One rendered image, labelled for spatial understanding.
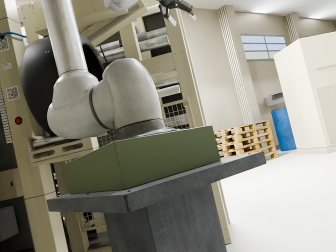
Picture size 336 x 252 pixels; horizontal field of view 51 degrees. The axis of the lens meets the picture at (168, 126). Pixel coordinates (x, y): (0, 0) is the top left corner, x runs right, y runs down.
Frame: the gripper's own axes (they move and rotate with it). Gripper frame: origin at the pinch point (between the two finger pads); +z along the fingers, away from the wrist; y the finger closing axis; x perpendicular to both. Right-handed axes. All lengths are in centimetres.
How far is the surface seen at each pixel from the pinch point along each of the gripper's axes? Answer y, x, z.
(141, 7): -42.4, 23.6, 1.7
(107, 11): -53, 10, -14
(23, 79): -54, -58, -43
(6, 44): -84, -34, -47
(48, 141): -55, -80, -16
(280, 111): -187, 262, 578
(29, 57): -54, -46, -45
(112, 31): -63, 9, 1
